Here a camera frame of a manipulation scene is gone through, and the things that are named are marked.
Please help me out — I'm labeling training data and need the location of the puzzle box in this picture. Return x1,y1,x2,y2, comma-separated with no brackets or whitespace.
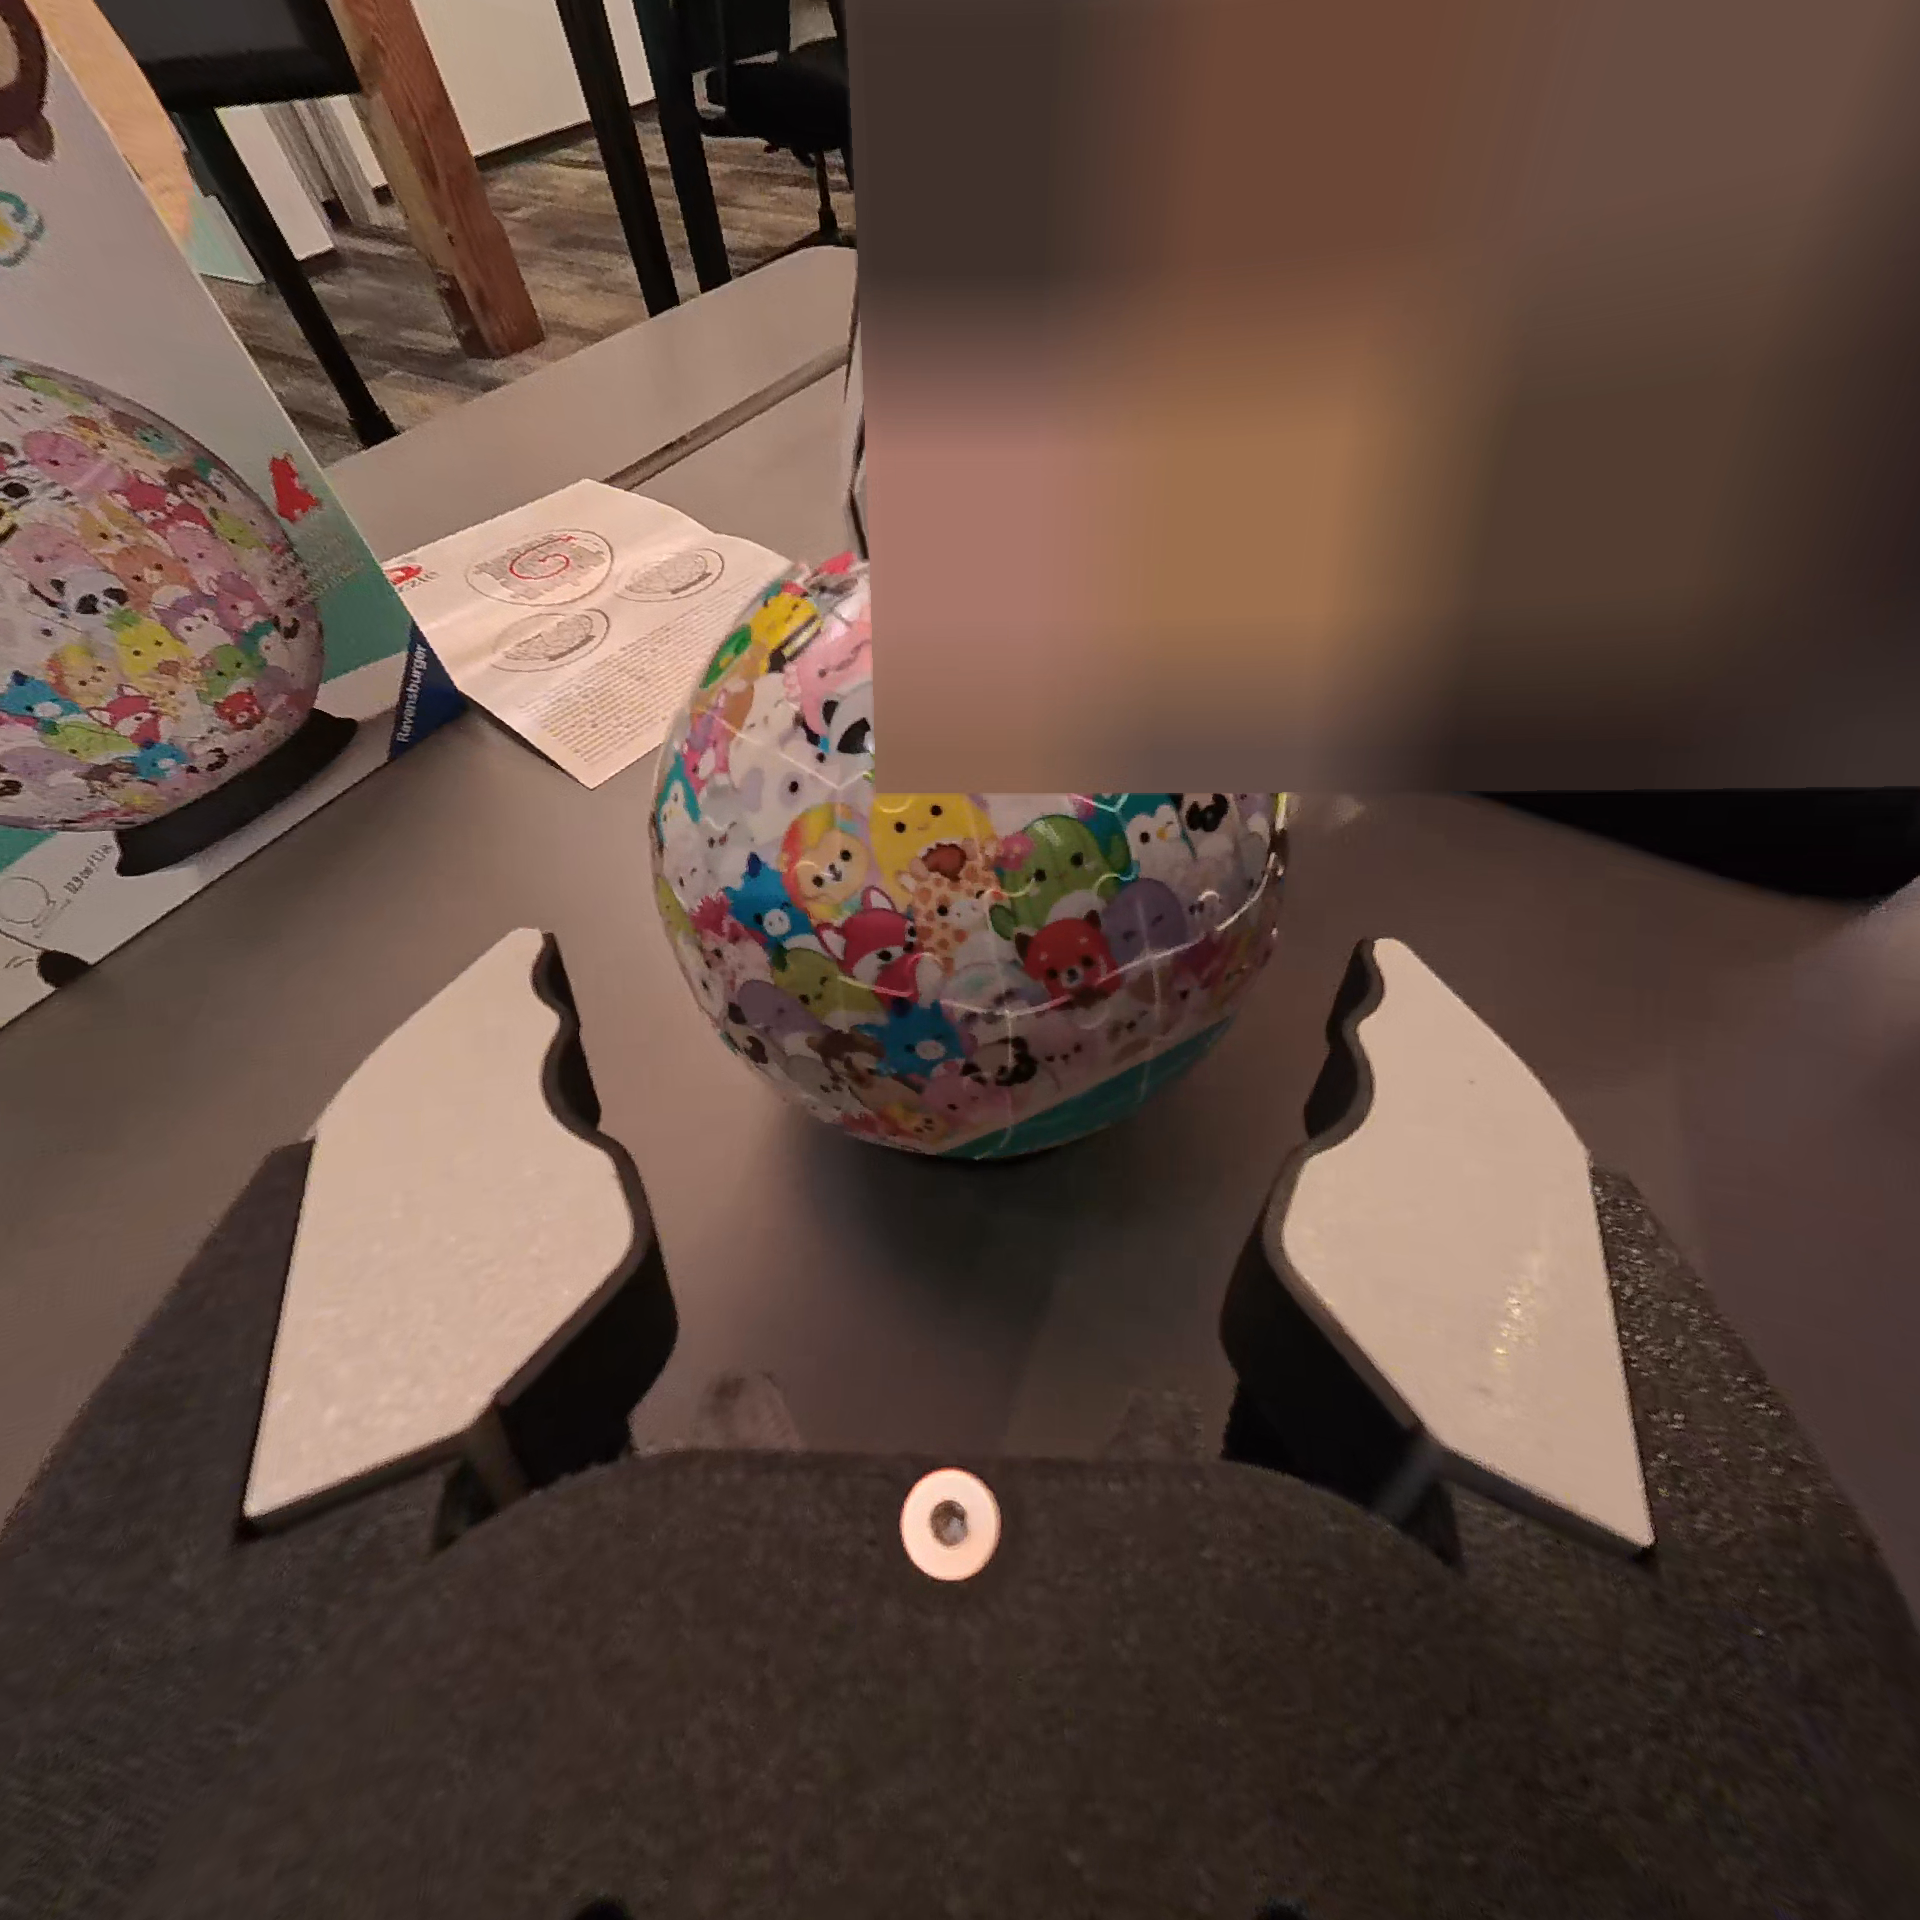
0,0,470,1032

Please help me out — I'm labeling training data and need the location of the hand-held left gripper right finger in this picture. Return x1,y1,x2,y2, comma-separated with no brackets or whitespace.
1217,936,1660,1558

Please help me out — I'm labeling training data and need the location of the wooden post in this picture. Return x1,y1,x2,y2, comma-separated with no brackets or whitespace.
322,0,545,358

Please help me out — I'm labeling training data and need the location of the colourful puzzle ball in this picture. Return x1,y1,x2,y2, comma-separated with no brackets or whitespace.
648,555,1290,1165

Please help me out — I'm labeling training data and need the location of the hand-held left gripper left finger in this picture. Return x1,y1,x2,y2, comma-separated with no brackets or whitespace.
240,925,681,1535

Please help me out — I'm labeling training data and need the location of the folded instruction leaflet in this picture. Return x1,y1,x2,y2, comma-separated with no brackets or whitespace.
380,478,798,793

